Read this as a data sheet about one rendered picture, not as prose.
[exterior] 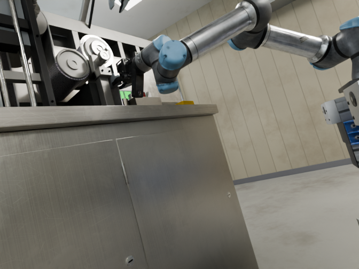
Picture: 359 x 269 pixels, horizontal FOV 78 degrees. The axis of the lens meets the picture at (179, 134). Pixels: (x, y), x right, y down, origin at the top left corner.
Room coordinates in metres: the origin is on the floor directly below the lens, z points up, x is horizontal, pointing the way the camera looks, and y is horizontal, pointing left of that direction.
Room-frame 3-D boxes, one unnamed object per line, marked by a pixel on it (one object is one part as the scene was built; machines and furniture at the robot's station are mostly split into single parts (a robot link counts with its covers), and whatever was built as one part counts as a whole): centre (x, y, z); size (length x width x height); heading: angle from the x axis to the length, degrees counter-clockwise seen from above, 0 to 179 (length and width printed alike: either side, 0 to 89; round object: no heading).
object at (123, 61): (0.87, 0.11, 1.12); 0.12 x 0.08 x 0.09; 49
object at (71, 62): (0.89, 0.41, 1.18); 0.26 x 0.12 x 0.12; 49
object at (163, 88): (0.75, -0.01, 1.01); 0.11 x 0.08 x 0.11; 14
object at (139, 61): (0.82, 0.05, 1.11); 0.08 x 0.05 x 0.08; 139
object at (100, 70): (0.85, 0.23, 1.05); 0.06 x 0.05 x 0.31; 49
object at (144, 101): (1.14, 0.24, 1.00); 0.40 x 0.16 x 0.06; 49
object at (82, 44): (0.90, 0.24, 1.25); 0.15 x 0.01 x 0.15; 139
